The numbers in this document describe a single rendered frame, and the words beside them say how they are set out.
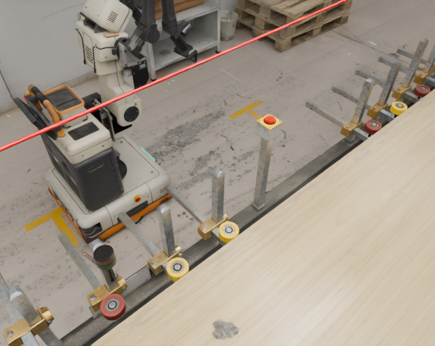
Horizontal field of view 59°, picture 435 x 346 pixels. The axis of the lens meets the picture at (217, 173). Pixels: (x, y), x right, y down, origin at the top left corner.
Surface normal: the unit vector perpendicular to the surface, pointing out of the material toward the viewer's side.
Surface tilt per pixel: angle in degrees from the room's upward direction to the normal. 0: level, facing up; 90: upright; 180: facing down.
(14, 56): 90
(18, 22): 90
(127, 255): 0
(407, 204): 0
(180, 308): 0
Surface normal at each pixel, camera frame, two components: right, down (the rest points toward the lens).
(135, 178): 0.01, -0.70
